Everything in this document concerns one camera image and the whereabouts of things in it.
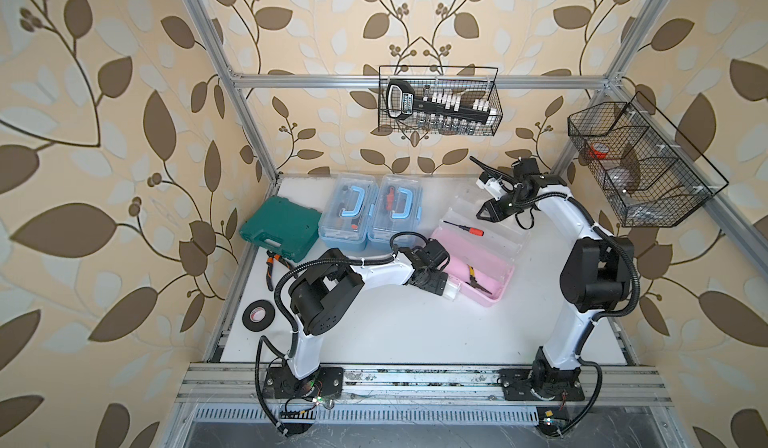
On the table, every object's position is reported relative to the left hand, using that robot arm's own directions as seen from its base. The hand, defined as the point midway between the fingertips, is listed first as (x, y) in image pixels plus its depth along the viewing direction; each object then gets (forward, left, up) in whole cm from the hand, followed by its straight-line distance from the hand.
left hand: (427, 276), depth 92 cm
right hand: (+16, -18, +12) cm, 26 cm away
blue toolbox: (+18, +26, +9) cm, 32 cm away
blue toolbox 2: (+20, +10, +9) cm, 24 cm away
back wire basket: (+34, -2, +32) cm, 46 cm away
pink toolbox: (+2, -15, +11) cm, 19 cm away
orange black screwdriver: (+13, +23, +8) cm, 28 cm away
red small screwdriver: (+8, -12, +13) cm, 20 cm away
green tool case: (+17, +48, +3) cm, 51 cm away
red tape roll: (+22, -45, +33) cm, 60 cm away
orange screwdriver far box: (+26, +12, +5) cm, 29 cm away
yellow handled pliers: (-1, -14, -1) cm, 14 cm away
